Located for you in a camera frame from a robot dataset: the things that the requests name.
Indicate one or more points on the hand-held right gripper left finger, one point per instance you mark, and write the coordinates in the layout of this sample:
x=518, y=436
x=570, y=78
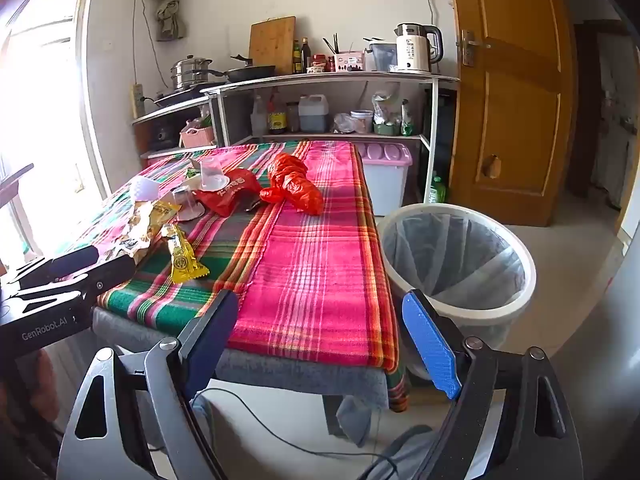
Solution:
x=215, y=340

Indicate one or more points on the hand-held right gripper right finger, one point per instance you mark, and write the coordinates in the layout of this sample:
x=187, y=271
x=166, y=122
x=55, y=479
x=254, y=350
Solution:
x=430, y=340

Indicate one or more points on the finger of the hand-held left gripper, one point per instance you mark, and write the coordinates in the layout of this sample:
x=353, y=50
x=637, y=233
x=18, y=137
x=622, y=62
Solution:
x=75, y=262
x=112, y=275

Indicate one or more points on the yellow snack wrapper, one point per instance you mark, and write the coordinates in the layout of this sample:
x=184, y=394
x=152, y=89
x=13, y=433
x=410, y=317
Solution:
x=142, y=227

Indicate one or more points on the white plastic bin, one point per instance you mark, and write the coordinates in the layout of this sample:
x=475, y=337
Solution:
x=490, y=317

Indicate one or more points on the small yellow snack packet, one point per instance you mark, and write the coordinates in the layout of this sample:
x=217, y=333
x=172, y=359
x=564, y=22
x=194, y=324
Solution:
x=182, y=257

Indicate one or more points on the clear bin liner bag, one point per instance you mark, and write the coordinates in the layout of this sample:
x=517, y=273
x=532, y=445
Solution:
x=450, y=255

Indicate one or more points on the clear plastic cup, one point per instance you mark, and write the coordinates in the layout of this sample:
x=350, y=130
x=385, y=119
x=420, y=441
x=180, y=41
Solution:
x=214, y=172
x=187, y=205

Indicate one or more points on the green wrapper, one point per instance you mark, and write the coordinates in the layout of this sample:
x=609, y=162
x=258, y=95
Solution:
x=192, y=174

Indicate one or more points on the red snack packet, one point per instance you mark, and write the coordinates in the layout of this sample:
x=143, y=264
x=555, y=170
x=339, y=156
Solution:
x=230, y=197

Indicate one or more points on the orange-red plastic bag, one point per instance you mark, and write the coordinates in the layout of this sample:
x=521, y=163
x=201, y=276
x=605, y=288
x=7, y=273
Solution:
x=290, y=185

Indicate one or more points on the grey felt blanket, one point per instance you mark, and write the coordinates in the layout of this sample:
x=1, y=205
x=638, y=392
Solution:
x=280, y=370

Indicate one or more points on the person's jeans leg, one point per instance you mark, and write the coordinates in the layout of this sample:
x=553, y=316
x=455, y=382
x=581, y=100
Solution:
x=405, y=445

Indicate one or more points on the plaid tablecloth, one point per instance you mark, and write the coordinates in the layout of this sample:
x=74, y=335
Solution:
x=310, y=260

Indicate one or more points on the dark pot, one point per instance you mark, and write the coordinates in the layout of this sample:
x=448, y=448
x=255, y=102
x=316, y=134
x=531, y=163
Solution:
x=161, y=137

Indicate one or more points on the green drink bottle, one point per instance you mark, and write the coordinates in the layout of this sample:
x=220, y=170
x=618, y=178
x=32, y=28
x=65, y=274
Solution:
x=437, y=190

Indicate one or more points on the bright window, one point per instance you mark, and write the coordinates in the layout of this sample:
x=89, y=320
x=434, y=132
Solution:
x=40, y=110

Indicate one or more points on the pink basket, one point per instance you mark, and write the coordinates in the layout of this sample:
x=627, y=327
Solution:
x=197, y=137

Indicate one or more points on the pink lidded storage box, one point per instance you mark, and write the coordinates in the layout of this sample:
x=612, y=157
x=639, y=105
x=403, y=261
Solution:
x=387, y=180

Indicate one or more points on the white power strip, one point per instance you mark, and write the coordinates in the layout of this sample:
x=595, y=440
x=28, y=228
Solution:
x=138, y=100

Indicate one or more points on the low white shelf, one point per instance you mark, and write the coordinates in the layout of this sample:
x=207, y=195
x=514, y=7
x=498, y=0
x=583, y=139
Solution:
x=170, y=110

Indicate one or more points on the silver refrigerator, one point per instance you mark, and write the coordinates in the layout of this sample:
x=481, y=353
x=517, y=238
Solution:
x=605, y=360

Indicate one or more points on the black induction cooker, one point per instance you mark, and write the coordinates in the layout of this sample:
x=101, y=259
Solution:
x=180, y=96

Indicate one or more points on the clear plastic bottle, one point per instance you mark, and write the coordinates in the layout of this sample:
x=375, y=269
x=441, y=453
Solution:
x=258, y=120

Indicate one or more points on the green bowl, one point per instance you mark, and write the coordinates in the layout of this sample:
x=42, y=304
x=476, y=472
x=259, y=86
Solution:
x=386, y=129

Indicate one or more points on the steel steamer pot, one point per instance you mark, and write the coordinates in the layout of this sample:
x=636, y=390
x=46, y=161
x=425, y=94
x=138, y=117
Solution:
x=190, y=72

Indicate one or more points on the green packet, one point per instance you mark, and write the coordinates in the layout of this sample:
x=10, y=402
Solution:
x=407, y=120

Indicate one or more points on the yellow label sauce bottle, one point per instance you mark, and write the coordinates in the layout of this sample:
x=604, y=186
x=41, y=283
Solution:
x=277, y=120

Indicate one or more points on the white plastic tub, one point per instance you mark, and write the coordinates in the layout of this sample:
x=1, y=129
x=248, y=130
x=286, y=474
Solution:
x=362, y=121

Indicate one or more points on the crumpled clear plastic bag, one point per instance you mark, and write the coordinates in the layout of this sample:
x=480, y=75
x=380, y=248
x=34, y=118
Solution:
x=344, y=124

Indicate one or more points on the dark glass jar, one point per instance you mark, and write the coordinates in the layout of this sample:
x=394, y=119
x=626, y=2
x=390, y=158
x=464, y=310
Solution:
x=293, y=119

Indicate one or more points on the white jerry can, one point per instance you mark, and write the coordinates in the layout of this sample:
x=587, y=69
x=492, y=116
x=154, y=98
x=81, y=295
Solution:
x=313, y=117

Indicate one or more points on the wooden door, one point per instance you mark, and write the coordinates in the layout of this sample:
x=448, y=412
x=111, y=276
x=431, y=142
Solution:
x=515, y=110

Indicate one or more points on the black frying pan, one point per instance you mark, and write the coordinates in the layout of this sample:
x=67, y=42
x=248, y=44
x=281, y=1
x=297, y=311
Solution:
x=250, y=71

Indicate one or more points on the hanging grey-green cloth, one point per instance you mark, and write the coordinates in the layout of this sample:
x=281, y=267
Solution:
x=167, y=15

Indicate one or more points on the wooden cutting board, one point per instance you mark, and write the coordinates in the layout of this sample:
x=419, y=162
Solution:
x=272, y=45

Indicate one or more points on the white metal shelf rack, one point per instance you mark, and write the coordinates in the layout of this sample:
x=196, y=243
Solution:
x=320, y=78

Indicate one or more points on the green glass bottle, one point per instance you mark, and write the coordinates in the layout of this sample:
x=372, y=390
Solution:
x=297, y=60

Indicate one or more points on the clear water pitcher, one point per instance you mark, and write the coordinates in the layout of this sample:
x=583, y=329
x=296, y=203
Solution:
x=382, y=57

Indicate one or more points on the pink utensil holder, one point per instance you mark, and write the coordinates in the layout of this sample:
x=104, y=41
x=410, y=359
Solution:
x=349, y=61

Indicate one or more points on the white electric kettle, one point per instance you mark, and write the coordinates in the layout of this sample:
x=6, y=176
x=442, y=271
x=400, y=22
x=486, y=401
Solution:
x=412, y=50

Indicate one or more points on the dark oil bottle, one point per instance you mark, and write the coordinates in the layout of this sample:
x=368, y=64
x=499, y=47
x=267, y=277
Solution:
x=306, y=57

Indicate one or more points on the dark chopsticks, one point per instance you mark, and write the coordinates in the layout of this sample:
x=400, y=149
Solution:
x=332, y=44

